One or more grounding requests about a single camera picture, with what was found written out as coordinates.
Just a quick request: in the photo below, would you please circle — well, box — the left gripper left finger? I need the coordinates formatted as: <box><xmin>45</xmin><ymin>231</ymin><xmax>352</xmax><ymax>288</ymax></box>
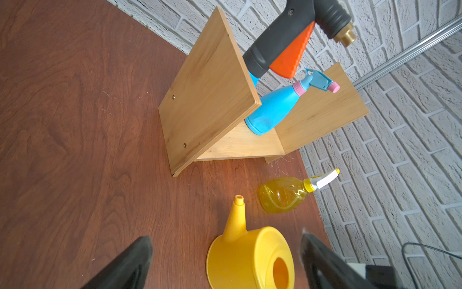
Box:
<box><xmin>83</xmin><ymin>236</ymin><xmax>153</xmax><ymax>289</ymax></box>

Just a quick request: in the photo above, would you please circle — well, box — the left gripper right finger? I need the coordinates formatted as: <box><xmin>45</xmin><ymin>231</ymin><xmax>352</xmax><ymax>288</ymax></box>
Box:
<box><xmin>300</xmin><ymin>233</ymin><xmax>375</xmax><ymax>289</ymax></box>

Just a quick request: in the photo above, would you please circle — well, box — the yellow watering can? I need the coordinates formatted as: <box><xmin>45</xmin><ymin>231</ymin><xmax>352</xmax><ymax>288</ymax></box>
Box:
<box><xmin>206</xmin><ymin>195</ymin><xmax>295</xmax><ymax>289</ymax></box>

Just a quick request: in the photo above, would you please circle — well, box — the yellow transparent spray bottle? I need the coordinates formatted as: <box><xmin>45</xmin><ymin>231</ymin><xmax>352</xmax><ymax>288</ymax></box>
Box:
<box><xmin>258</xmin><ymin>169</ymin><xmax>340</xmax><ymax>214</ymax></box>

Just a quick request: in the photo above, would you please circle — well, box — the light blue egg spray bottle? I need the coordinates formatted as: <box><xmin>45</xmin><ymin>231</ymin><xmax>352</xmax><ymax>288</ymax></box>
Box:
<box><xmin>245</xmin><ymin>69</ymin><xmax>340</xmax><ymax>136</ymax></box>

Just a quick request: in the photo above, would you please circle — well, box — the blue pressure sprayer grey handle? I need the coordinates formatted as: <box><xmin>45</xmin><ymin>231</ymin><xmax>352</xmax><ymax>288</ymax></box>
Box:
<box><xmin>243</xmin><ymin>0</ymin><xmax>356</xmax><ymax>85</ymax></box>

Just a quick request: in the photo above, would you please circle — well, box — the wooden shelf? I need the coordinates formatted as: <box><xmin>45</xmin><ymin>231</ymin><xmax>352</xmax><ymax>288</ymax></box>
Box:
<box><xmin>159</xmin><ymin>7</ymin><xmax>369</xmax><ymax>177</ymax></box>

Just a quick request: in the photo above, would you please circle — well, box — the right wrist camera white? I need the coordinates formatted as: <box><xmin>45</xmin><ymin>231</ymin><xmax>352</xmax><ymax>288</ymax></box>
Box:
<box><xmin>348</xmin><ymin>263</ymin><xmax>403</xmax><ymax>289</ymax></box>

